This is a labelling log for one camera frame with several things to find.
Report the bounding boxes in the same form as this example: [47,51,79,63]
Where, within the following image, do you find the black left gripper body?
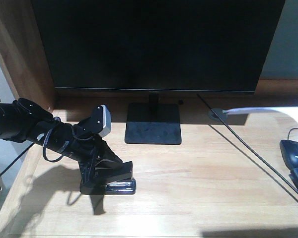
[31,119,122,174]

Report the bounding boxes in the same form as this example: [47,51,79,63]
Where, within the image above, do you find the white paper sheet stack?
[222,106,298,123]

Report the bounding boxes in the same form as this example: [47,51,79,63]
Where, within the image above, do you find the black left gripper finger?
[79,159,99,190]

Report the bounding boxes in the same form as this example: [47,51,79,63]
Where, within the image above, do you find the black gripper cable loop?
[42,123,76,163]

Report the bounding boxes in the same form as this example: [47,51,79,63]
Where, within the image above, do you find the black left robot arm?
[0,98,123,188]

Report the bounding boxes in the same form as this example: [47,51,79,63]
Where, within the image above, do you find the black computer mouse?
[280,139,298,170]

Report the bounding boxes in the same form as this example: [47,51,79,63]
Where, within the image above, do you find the black stapler with orange grip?
[79,141,137,195]

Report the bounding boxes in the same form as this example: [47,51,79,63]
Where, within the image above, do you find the black computer monitor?
[31,0,285,94]

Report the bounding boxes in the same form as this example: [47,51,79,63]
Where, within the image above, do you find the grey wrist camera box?
[90,105,111,138]

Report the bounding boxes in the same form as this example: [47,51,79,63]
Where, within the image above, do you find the grey desk cable grommet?
[208,108,228,121]

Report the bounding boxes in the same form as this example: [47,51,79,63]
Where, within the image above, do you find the thin black monitor cable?
[196,93,298,206]

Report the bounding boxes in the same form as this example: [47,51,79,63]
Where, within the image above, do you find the black monitor stand base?
[125,94,182,145]

